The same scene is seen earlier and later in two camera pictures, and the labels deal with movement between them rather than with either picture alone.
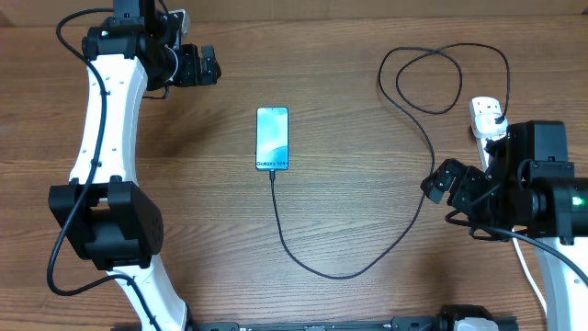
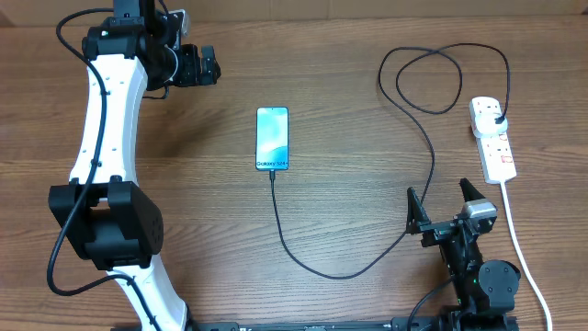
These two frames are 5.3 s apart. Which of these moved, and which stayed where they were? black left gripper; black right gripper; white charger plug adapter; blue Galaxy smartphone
Moved: black right gripper
Stayed: white charger plug adapter; blue Galaxy smartphone; black left gripper
